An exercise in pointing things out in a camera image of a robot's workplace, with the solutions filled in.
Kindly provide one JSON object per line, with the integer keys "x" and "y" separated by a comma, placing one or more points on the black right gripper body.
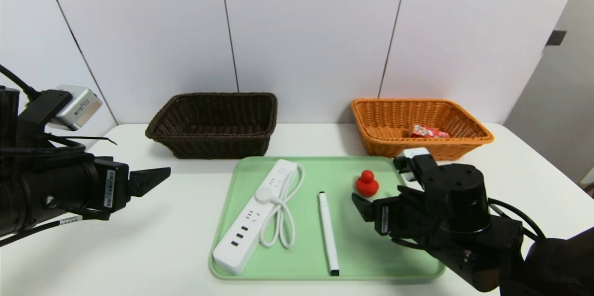
{"x": 386, "y": 220}

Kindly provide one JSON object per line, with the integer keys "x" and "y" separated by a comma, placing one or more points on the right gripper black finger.
{"x": 369, "y": 210}

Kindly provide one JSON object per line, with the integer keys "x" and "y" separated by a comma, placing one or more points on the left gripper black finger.
{"x": 144, "y": 181}

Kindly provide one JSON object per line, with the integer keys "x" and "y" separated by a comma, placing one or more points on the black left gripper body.
{"x": 112, "y": 188}

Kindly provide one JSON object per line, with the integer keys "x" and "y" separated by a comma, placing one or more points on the red rubber duck toy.
{"x": 367, "y": 187}

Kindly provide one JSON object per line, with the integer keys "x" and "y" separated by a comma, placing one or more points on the red snack packet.
{"x": 427, "y": 131}

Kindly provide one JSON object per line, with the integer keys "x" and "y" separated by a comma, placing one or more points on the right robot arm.
{"x": 459, "y": 194}

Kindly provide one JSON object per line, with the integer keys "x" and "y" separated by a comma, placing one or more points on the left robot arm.
{"x": 46, "y": 189}

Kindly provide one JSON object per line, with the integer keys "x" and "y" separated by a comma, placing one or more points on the orange wicker basket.
{"x": 385, "y": 145}

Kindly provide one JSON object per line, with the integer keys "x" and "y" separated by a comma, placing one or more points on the dark brown wicker basket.
{"x": 209, "y": 147}

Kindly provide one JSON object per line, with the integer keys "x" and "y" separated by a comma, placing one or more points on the white marker pen black cap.
{"x": 327, "y": 231}

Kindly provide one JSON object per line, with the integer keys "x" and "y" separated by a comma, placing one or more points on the light green plastic tray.
{"x": 297, "y": 259}

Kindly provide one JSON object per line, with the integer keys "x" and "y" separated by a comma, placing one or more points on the black wall bracket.
{"x": 556, "y": 37}

